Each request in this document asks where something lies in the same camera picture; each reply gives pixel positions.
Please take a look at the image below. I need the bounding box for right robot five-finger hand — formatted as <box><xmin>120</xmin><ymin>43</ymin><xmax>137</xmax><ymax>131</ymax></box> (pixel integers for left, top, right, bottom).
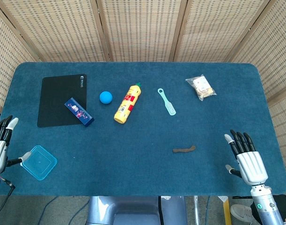
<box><xmin>224</xmin><ymin>129</ymin><xmax>269</xmax><ymax>186</ymax></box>

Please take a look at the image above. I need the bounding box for brown twig-like piece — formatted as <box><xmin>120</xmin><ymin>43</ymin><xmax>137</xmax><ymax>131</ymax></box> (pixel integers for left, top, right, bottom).
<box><xmin>172</xmin><ymin>145</ymin><xmax>197</xmax><ymax>154</ymax></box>

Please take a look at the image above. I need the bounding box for blue plastic container lid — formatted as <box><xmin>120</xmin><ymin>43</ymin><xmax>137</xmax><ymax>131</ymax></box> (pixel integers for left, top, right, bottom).
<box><xmin>20</xmin><ymin>145</ymin><xmax>58</xmax><ymax>181</ymax></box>

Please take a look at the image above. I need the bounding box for white sneaker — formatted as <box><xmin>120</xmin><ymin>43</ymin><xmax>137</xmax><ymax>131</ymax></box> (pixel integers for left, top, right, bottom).
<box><xmin>230</xmin><ymin>204</ymin><xmax>255</xmax><ymax>223</ymax></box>

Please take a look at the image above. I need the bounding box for silver table leg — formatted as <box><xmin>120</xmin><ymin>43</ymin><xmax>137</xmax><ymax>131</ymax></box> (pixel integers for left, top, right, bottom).
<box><xmin>193</xmin><ymin>196</ymin><xmax>200</xmax><ymax>225</ymax></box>

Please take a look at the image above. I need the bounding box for black mouse pad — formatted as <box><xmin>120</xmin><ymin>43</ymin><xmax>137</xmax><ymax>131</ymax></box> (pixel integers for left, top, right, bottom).
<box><xmin>37</xmin><ymin>74</ymin><xmax>88</xmax><ymax>128</ymax></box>

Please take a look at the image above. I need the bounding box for dark blue printed box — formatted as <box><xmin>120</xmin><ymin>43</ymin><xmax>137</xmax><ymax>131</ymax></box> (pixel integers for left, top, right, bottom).
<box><xmin>64</xmin><ymin>97</ymin><xmax>95</xmax><ymax>128</ymax></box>

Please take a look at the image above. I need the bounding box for clear bag of snacks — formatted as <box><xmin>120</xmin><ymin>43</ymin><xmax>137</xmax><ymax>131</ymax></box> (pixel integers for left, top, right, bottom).
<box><xmin>185</xmin><ymin>74</ymin><xmax>217</xmax><ymax>102</ymax></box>

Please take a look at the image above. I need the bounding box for mint green brush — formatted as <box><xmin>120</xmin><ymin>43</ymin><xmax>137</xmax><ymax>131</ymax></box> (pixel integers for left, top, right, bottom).
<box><xmin>157</xmin><ymin>88</ymin><xmax>176</xmax><ymax>116</ymax></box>

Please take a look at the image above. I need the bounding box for blue felt table cover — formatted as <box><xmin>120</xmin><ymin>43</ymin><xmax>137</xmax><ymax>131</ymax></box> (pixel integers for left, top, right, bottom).
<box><xmin>0</xmin><ymin>61</ymin><xmax>286</xmax><ymax>197</ymax></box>

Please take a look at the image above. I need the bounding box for blue ball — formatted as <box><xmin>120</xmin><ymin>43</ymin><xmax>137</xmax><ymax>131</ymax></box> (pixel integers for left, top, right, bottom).
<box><xmin>99</xmin><ymin>90</ymin><xmax>113</xmax><ymax>104</ymax></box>

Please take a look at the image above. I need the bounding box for grey-blue robot torso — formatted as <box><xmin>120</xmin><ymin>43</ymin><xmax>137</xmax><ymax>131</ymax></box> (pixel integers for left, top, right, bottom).
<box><xmin>86</xmin><ymin>195</ymin><xmax>188</xmax><ymax>225</ymax></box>

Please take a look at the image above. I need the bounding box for yellow bottle with red label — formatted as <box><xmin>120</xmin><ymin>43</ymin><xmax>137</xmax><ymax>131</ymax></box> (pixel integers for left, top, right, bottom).
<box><xmin>113</xmin><ymin>82</ymin><xmax>142</xmax><ymax>124</ymax></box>

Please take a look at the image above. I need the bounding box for woven bamboo folding screen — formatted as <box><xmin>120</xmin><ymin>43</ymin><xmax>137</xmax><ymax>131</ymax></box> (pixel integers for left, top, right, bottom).
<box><xmin>0</xmin><ymin>0</ymin><xmax>286</xmax><ymax>179</ymax></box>

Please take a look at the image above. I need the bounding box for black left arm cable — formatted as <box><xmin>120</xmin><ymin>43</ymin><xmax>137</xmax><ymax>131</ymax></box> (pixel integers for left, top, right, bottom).
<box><xmin>0</xmin><ymin>177</ymin><xmax>16</xmax><ymax>213</ymax></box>

